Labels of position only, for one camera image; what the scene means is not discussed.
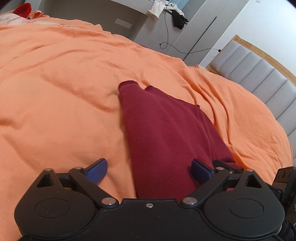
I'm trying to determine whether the right light blue curtain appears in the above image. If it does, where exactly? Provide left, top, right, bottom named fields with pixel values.
left=169, top=0, right=190, bottom=10

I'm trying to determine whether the grey padded wooden headboard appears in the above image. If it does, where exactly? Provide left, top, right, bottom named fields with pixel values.
left=206, top=34, right=296, bottom=137

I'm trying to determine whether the black cloth on sill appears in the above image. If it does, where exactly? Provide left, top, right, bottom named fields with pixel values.
left=171, top=10, right=189, bottom=30

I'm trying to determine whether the white cloth on sill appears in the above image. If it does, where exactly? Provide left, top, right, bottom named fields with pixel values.
left=147, top=1, right=185, bottom=19

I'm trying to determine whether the grey window desk unit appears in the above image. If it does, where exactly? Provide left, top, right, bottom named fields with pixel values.
left=29, top=1, right=247, bottom=65

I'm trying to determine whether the dark red shirt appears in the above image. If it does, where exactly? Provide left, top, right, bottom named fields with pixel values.
left=118, top=81, right=240, bottom=200

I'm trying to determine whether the white wall socket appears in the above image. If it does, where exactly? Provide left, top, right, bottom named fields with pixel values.
left=115, top=19, right=133, bottom=29

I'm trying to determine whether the black charging cable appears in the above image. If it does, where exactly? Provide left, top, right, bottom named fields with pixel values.
left=159, top=9, right=222, bottom=54

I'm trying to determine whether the pink patterned pillow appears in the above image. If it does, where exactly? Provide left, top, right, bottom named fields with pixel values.
left=1, top=11, right=74, bottom=28

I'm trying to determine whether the orange bed duvet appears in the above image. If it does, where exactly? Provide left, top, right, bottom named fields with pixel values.
left=1, top=16, right=293, bottom=240

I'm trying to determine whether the bright red garment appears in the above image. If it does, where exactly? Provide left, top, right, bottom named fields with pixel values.
left=13, top=3, right=32, bottom=19

